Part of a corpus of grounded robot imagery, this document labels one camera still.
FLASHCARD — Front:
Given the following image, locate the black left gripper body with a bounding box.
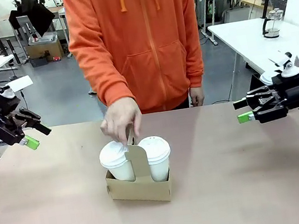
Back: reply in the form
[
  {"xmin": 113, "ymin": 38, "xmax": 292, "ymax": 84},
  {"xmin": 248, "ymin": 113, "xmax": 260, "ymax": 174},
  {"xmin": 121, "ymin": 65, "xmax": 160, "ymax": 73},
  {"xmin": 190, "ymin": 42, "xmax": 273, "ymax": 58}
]
[{"xmin": 0, "ymin": 83, "xmax": 27, "ymax": 148}]

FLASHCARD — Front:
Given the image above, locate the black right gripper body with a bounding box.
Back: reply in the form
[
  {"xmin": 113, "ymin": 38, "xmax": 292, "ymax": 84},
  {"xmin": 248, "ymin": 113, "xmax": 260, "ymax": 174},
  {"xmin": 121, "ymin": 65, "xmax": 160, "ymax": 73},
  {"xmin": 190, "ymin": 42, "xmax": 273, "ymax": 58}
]
[{"xmin": 269, "ymin": 70, "xmax": 299, "ymax": 113}]

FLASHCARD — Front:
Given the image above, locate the glass french press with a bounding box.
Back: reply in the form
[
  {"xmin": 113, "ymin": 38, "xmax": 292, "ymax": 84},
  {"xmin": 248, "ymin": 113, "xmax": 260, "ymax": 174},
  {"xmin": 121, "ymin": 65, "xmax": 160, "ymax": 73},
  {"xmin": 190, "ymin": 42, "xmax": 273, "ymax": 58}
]
[{"xmin": 259, "ymin": 8, "xmax": 288, "ymax": 40}]

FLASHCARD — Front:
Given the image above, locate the brown cardboard cup carrier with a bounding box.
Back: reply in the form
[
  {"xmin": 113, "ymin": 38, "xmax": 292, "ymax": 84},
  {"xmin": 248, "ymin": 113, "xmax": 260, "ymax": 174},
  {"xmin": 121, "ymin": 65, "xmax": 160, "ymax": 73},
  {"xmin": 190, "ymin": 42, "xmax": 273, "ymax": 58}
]
[{"xmin": 97, "ymin": 119, "xmax": 176, "ymax": 211}]

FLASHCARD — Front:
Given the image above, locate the orange sleeved left forearm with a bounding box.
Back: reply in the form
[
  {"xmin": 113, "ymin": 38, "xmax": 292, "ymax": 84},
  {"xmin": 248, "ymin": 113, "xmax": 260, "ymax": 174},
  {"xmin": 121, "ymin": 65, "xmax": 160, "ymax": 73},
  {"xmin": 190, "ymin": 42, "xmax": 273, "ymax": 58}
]
[{"xmin": 179, "ymin": 25, "xmax": 208, "ymax": 90}]

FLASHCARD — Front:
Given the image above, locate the orange sleeved right forearm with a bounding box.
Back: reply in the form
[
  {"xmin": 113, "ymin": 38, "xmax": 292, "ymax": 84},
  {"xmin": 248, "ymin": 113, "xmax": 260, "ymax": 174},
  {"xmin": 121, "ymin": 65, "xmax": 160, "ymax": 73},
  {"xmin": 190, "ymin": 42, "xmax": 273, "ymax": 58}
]
[{"xmin": 65, "ymin": 22, "xmax": 138, "ymax": 112}]

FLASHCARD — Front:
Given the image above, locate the white plastic cup lid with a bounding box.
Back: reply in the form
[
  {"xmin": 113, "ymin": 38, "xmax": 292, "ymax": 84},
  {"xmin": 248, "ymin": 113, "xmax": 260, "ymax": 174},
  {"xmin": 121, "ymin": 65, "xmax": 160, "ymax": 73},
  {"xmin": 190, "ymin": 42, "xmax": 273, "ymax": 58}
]
[
  {"xmin": 136, "ymin": 134, "xmax": 173, "ymax": 167},
  {"xmin": 97, "ymin": 138, "xmax": 132, "ymax": 171}
]

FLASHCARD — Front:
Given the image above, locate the person's left hand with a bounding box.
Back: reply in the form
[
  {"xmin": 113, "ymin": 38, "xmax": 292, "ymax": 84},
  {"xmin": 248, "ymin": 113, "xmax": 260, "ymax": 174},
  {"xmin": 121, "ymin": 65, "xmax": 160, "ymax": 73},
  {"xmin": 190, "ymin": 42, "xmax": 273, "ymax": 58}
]
[{"xmin": 188, "ymin": 85, "xmax": 206, "ymax": 108}]

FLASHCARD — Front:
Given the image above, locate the person's right hand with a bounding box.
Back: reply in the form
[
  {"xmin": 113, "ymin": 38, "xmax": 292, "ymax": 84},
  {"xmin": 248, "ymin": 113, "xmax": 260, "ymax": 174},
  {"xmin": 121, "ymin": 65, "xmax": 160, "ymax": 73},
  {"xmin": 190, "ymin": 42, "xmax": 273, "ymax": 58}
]
[{"xmin": 96, "ymin": 95, "xmax": 147, "ymax": 150}]

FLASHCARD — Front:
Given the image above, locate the large white table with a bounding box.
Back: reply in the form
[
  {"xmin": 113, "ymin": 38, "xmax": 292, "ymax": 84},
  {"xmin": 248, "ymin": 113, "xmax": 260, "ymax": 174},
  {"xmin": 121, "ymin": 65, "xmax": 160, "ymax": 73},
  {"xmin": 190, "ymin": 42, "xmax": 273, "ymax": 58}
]
[{"xmin": 207, "ymin": 12, "xmax": 299, "ymax": 87}]

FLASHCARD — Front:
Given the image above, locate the brown cardboard box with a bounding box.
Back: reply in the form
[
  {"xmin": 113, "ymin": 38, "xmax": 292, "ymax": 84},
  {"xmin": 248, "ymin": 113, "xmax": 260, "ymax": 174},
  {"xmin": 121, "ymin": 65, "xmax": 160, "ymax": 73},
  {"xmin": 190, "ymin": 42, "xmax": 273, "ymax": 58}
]
[{"xmin": 26, "ymin": 37, "xmax": 66, "ymax": 65}]

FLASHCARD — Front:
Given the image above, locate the grey plastic bin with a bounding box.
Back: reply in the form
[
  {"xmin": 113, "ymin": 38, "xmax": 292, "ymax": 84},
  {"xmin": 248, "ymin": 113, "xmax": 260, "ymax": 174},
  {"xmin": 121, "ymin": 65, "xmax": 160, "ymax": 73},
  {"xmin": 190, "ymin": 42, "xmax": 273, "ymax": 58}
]
[{"xmin": 27, "ymin": 30, "xmax": 60, "ymax": 47}]

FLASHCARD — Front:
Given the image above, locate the black mesh crate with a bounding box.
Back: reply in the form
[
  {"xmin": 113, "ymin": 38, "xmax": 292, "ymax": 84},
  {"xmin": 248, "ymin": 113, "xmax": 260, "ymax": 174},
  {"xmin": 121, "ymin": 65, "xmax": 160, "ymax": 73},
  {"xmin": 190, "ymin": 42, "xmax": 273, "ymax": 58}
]
[{"xmin": 270, "ymin": 0, "xmax": 291, "ymax": 15}]

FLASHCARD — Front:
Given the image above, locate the black hanging cloth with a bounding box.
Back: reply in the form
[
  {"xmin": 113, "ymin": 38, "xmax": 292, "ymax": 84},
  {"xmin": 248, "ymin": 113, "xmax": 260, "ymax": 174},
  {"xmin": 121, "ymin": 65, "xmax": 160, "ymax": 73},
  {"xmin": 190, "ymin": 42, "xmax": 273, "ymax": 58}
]
[{"xmin": 6, "ymin": 0, "xmax": 59, "ymax": 42}]

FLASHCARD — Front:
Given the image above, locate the orange hoodie torso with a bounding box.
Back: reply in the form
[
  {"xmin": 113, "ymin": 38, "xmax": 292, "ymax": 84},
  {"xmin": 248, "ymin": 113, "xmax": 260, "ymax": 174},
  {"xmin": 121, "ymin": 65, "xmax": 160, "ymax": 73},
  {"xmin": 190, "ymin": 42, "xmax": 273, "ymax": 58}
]
[{"xmin": 61, "ymin": 0, "xmax": 213, "ymax": 125}]

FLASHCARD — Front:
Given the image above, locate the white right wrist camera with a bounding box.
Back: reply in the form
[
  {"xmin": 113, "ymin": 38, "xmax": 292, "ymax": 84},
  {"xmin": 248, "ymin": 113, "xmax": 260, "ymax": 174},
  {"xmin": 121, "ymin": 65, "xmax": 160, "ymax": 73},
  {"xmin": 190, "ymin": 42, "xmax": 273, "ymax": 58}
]
[{"xmin": 267, "ymin": 50, "xmax": 299, "ymax": 80}]

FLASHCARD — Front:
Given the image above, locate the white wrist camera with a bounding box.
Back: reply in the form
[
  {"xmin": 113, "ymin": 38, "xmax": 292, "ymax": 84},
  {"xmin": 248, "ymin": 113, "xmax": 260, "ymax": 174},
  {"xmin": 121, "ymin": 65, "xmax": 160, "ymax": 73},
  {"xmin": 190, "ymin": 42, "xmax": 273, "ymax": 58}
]
[
  {"xmin": 267, "ymin": 50, "xmax": 299, "ymax": 80},
  {"xmin": 0, "ymin": 75, "xmax": 36, "ymax": 101}
]

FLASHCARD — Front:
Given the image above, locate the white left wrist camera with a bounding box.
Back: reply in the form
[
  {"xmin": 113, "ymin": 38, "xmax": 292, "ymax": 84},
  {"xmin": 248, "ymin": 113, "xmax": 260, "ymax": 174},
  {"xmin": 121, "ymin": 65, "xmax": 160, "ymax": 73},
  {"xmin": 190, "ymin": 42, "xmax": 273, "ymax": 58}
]
[{"xmin": 0, "ymin": 75, "xmax": 36, "ymax": 101}]

